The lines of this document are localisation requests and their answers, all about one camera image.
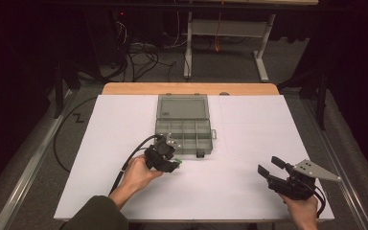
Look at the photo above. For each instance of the small green plastic plug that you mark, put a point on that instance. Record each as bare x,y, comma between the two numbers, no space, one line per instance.
179,161

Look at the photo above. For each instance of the person's left hand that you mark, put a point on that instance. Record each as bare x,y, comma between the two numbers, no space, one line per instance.
135,174

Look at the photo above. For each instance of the dark computer tower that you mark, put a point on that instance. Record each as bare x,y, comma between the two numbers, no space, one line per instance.
108,32

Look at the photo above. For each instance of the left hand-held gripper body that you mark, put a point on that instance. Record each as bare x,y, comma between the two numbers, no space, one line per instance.
159,153

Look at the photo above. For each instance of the person's right hand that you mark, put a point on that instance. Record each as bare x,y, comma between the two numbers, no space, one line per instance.
302,214

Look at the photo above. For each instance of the black metal stand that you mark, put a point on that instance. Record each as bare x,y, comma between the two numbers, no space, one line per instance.
322,96
59,89

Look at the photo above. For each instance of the grey plastic compartment box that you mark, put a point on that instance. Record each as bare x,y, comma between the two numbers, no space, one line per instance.
183,111

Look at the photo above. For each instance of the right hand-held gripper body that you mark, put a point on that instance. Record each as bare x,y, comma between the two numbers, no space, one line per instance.
313,171

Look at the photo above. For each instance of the white table mat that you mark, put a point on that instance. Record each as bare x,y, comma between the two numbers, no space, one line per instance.
236,153

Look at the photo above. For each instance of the white metal desk frame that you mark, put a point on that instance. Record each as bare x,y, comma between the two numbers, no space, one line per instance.
226,28

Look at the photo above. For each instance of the aluminium floor rail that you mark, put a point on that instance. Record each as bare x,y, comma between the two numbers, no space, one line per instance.
335,159
28,175

